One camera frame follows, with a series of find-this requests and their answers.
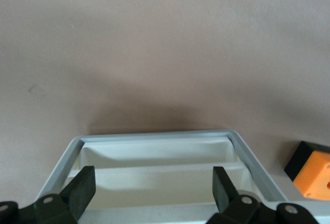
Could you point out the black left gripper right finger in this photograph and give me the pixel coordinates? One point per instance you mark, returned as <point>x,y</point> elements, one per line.
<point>224,193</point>

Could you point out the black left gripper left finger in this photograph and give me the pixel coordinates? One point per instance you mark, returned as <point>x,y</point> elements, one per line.
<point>80,193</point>

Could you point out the white plastic drawer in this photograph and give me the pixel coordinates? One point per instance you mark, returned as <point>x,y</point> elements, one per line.
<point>154,182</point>
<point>154,149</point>

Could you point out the white drawer cabinet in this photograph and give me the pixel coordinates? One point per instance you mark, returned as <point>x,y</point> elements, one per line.
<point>154,134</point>

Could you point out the brown table cover sheet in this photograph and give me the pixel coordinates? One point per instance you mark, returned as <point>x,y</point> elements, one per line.
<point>165,41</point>

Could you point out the orange button enclosure box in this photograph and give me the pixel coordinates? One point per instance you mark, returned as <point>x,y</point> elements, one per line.
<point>317,172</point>

